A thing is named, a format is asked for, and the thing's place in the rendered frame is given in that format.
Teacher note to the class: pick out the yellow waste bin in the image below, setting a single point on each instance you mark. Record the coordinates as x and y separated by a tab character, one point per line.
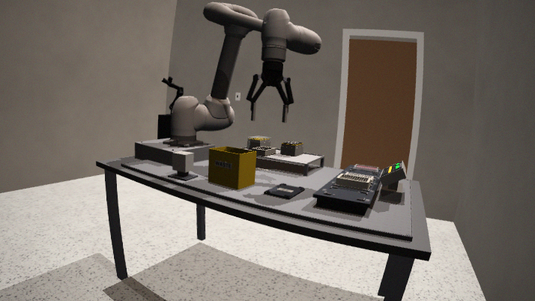
232	167

